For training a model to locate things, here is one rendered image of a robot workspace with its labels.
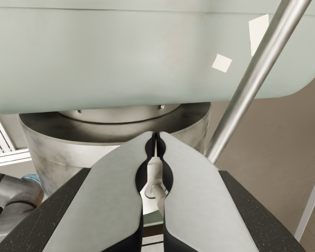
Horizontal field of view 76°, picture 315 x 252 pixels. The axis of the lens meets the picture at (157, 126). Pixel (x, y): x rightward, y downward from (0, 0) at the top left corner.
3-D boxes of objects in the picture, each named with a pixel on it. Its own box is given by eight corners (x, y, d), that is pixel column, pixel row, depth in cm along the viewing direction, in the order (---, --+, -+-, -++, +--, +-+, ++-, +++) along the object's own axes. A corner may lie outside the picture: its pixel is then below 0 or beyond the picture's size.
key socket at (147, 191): (157, 181, 31) (165, 194, 29) (136, 186, 29) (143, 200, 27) (159, 164, 29) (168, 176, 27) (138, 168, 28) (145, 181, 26)
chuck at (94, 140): (28, 81, 43) (-9, 175, 17) (162, 69, 54) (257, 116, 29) (32, 96, 44) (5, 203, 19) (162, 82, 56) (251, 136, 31)
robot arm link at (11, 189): (12, 163, 55) (-9, 194, 46) (53, 177, 60) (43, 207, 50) (1, 183, 57) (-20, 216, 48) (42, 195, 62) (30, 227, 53)
